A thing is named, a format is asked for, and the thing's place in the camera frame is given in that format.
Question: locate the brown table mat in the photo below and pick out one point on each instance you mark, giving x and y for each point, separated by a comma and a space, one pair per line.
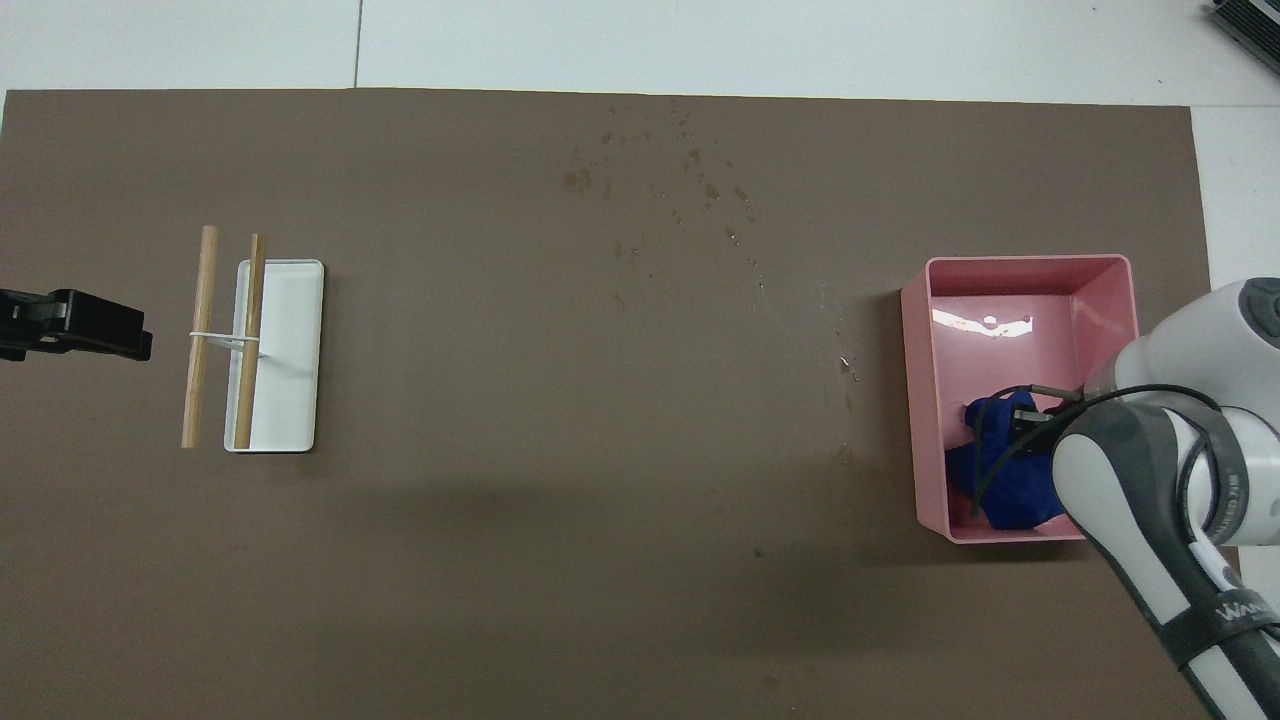
600, 500

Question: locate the white rack with wooden rods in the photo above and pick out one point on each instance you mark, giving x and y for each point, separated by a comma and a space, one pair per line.
290, 350

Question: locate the pink plastic bin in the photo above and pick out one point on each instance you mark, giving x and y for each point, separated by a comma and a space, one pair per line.
1000, 350

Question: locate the dark grey electronic device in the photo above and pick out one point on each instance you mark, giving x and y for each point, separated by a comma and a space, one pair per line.
1250, 25

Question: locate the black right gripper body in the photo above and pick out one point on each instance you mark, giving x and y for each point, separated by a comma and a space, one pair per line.
1065, 408

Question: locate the blue towel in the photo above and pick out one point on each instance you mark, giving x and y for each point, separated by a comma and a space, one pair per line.
1020, 492

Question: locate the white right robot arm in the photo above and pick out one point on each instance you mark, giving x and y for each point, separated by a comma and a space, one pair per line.
1130, 520

